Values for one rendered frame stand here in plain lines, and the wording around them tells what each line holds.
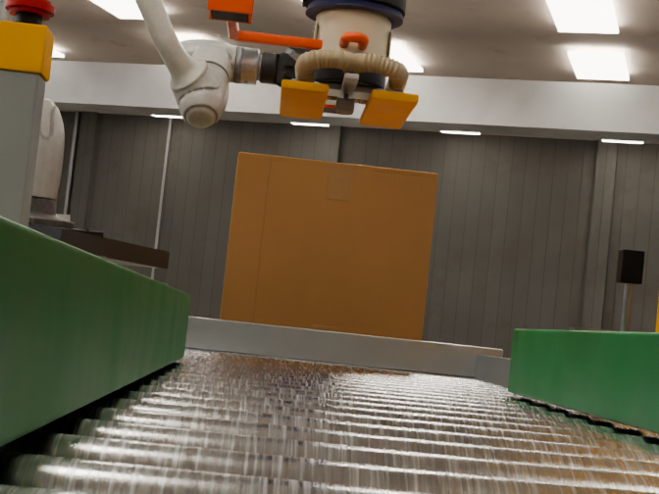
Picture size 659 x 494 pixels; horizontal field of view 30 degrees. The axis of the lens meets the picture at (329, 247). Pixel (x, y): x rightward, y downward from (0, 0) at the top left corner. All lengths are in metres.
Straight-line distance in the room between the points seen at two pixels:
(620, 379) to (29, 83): 0.98
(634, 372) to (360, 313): 1.34
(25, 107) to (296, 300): 0.83
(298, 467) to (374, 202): 1.87
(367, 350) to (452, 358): 0.16
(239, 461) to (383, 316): 1.85
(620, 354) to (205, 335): 1.28
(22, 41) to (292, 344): 0.84
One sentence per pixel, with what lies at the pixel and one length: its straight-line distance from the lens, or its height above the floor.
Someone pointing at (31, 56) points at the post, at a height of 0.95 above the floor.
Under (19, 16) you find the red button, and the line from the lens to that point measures 1.85.
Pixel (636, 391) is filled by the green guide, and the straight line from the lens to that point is 1.13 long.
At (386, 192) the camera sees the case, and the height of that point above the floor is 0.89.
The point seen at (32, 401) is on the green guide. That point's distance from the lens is 0.53.
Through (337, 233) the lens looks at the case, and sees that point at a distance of 2.43.
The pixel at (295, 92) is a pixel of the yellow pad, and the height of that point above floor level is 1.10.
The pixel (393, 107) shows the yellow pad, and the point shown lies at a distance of 2.67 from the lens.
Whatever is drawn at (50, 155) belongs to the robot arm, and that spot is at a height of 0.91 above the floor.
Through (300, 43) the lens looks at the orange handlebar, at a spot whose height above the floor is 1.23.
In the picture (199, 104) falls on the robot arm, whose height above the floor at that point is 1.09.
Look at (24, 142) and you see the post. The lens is 1.80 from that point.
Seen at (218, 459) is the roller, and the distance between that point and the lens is 0.59.
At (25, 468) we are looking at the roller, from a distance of 0.51.
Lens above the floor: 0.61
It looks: 4 degrees up
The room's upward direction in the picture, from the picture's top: 6 degrees clockwise
